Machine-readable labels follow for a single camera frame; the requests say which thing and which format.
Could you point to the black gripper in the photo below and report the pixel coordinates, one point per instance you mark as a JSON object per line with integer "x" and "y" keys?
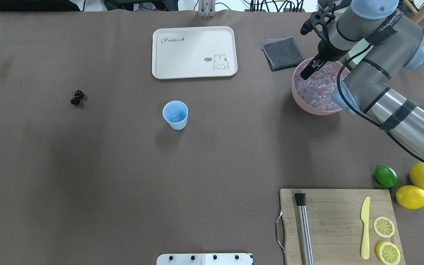
{"x": 324, "y": 49}

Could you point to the dark cherry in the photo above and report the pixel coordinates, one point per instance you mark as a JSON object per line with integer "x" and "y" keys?
{"x": 79, "y": 94}
{"x": 75, "y": 101}

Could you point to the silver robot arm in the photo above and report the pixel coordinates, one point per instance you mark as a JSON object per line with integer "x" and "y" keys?
{"x": 397, "y": 42}

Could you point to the pink bowl of ice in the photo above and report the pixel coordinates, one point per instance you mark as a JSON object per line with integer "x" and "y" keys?
{"x": 314, "y": 94}

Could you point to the light blue plastic cup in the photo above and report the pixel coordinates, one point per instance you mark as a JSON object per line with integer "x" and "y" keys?
{"x": 175, "y": 114}

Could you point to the dark grey folded cloth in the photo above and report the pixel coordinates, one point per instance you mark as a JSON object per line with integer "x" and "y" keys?
{"x": 282, "y": 53}

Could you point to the green lime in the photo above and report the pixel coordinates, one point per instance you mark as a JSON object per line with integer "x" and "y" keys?
{"x": 386, "y": 176}

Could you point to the cream rabbit tray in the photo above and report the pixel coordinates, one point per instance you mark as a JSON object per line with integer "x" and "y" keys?
{"x": 193, "y": 52}

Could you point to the yellow plastic knife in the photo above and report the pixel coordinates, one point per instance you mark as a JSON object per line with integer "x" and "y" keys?
{"x": 365, "y": 218}

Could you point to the wooden cutting board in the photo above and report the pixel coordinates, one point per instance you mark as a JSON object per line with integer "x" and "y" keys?
{"x": 335, "y": 225}

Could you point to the yellow lemon near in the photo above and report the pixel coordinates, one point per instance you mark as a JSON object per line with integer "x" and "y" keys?
{"x": 410, "y": 197}

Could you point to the lemon slice upper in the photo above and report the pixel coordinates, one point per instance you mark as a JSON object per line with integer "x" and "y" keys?
{"x": 384, "y": 227}

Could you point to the lemon slice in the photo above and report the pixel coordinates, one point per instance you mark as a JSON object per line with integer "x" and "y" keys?
{"x": 388, "y": 253}
{"x": 384, "y": 227}

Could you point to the steel muddler black tip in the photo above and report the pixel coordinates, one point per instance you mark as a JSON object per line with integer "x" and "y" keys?
{"x": 305, "y": 228}

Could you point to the lemon slice lower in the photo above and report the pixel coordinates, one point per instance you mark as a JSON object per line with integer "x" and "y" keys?
{"x": 388, "y": 253}

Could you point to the aluminium frame post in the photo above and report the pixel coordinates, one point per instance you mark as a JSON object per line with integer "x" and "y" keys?
{"x": 206, "y": 8}

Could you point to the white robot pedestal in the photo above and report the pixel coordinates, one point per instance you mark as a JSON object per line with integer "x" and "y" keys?
{"x": 206, "y": 259}

